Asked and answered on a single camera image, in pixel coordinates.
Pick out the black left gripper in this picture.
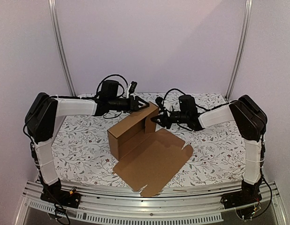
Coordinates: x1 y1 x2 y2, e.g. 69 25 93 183
109 96 150 114

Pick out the brown cardboard box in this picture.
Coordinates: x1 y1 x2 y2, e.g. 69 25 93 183
107 103 193 197

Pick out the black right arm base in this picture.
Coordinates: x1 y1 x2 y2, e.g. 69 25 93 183
220 184 262 209

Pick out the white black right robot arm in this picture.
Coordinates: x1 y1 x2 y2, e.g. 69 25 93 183
151 95 267 204

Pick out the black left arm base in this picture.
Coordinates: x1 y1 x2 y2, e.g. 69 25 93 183
40 187 82 209

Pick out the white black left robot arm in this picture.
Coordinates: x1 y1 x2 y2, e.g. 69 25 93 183
23 80 149 203

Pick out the floral white table mat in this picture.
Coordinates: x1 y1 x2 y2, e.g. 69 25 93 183
52 112 248 188

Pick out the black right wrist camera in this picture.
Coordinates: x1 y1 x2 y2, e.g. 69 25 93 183
155 97 173 116

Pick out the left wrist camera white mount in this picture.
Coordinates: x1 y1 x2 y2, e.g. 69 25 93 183
123 81 137 98

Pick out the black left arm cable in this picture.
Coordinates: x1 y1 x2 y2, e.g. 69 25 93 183
95 74 129 99

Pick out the aluminium front rail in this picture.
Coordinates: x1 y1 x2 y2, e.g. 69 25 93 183
14 181 289 225

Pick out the left aluminium frame post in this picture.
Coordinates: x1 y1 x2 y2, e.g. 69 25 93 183
48 0 76 96

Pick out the aluminium frame post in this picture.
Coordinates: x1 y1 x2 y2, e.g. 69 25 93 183
225 0 253 100
48 0 76 96

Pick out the right aluminium frame post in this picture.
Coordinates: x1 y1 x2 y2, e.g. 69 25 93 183
225 0 253 100

